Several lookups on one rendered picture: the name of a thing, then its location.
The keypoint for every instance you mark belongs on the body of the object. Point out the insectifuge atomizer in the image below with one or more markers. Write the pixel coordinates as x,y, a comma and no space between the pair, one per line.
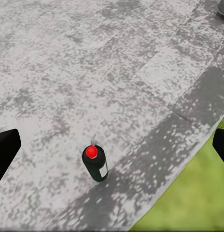
95,161

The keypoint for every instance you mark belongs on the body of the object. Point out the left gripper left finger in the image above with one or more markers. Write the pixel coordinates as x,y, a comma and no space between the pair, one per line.
10,143

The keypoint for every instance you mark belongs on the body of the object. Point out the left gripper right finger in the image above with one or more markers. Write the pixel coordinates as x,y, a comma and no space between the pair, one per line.
218,142

